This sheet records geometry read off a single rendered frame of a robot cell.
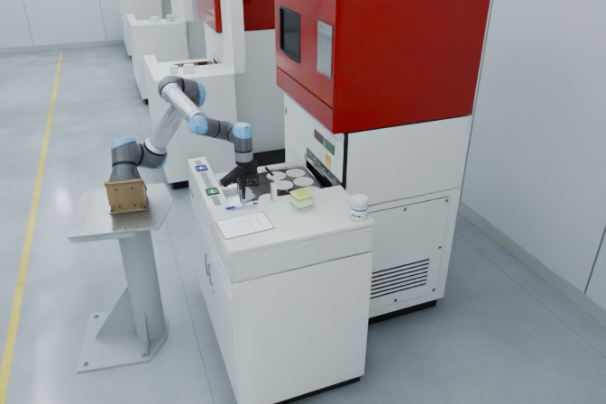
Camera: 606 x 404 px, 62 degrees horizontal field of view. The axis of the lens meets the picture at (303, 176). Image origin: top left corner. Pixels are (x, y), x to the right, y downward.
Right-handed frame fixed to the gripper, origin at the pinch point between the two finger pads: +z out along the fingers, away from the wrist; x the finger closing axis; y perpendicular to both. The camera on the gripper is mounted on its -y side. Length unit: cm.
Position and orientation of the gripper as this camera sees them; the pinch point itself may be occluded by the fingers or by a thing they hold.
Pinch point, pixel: (241, 203)
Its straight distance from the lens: 221.4
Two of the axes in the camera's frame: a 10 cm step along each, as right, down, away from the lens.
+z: 0.0, 9.1, 4.2
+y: 9.3, -1.5, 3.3
